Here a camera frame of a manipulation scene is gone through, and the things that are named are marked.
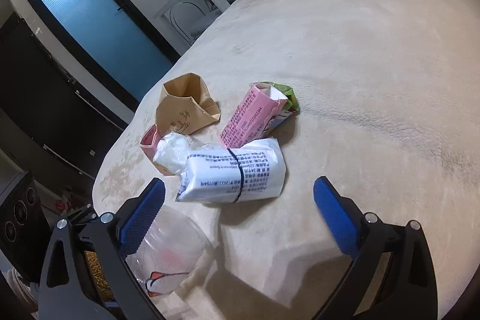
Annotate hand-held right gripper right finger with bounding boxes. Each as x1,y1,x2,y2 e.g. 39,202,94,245
312,175,439,320

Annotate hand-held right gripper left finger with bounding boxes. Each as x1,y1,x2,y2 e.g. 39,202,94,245
37,177,167,320

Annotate white tissue-filled plastic bag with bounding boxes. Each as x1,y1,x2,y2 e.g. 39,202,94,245
153,132,211,176

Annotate clear plastic bag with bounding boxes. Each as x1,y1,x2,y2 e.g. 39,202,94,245
125,205,214,296

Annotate small pink carton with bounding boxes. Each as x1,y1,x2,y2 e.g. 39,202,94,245
140,124,177,176

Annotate white tissue packet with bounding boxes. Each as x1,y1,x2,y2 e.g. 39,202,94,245
175,138,287,204

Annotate brown paper bag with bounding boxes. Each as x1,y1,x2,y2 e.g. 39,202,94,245
155,73,220,135

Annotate black speaker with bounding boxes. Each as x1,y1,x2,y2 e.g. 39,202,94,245
0,170,49,283

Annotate green snack packet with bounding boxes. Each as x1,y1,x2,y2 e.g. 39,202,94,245
264,81,301,114

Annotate large pink carton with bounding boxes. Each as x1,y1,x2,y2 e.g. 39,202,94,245
219,82,301,149

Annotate black cabinet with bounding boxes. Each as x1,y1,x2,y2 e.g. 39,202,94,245
0,10,130,178

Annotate blue glass door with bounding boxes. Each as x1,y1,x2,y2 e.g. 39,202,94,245
22,0,181,114

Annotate white round-back chair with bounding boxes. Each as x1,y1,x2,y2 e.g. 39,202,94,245
169,1,226,45

